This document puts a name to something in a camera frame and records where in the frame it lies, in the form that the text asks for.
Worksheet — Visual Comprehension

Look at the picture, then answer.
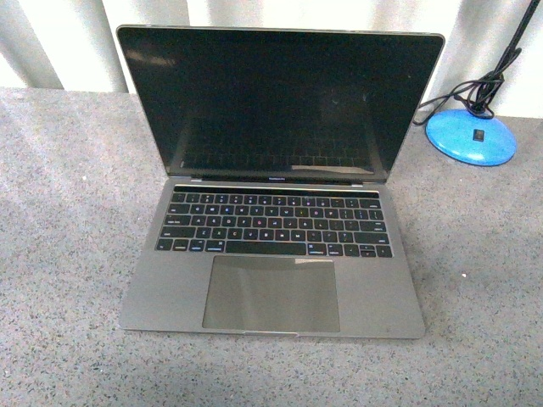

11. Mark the grey laptop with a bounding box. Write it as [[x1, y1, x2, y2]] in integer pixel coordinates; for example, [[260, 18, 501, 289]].
[[116, 25, 445, 339]]

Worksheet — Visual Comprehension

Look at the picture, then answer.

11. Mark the black lamp power cable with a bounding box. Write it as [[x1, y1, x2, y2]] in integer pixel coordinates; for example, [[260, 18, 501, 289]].
[[411, 46, 523, 126]]

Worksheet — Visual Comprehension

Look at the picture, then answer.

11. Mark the blue round lamp base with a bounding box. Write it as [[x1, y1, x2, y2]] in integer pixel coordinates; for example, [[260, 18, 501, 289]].
[[425, 109, 518, 166]]

